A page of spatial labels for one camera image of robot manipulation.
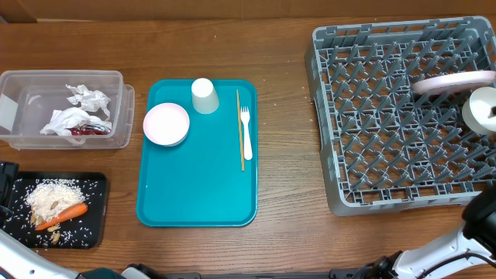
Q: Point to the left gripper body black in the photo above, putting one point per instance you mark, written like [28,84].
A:
[8,173]

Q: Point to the white small bowl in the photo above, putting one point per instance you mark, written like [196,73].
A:
[476,111]

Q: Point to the rice and food scraps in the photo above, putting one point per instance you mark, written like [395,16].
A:
[49,200]

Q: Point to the large pink plate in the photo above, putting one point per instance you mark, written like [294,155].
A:
[450,83]

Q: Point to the orange carrot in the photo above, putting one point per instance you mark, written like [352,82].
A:
[69,213]

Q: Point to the red snack wrapper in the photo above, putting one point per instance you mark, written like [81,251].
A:
[89,130]

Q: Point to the white napkin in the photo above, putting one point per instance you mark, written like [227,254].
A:
[88,107]

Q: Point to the grey plastic dishwasher rack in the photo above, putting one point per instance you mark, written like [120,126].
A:
[384,147]

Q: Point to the pink bowl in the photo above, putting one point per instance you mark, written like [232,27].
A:
[166,124]

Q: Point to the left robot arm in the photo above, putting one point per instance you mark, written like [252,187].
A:
[18,261]

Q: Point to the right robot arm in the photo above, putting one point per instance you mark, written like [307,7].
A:
[471,244]

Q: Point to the black plastic tray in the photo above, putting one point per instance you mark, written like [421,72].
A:
[82,232]

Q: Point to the clear plastic bin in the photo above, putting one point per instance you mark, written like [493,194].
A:
[28,99]

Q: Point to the teal serving tray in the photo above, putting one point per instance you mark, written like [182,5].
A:
[199,182]

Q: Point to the white paper cup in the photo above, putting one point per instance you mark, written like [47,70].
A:
[204,96]

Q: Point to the wooden chopstick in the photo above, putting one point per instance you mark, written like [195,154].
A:
[240,130]

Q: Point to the white plastic fork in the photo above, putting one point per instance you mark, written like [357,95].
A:
[245,119]

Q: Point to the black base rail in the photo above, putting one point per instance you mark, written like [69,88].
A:
[252,276]

